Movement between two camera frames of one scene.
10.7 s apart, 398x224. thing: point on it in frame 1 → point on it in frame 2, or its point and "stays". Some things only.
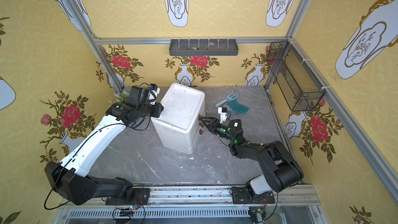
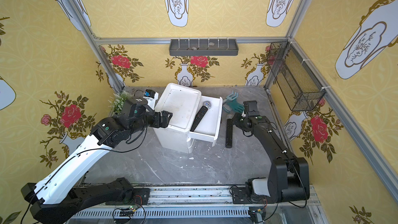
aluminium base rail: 298,204 stays
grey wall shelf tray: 206,47 stays
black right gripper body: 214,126 → 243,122
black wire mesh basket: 296,84 stays
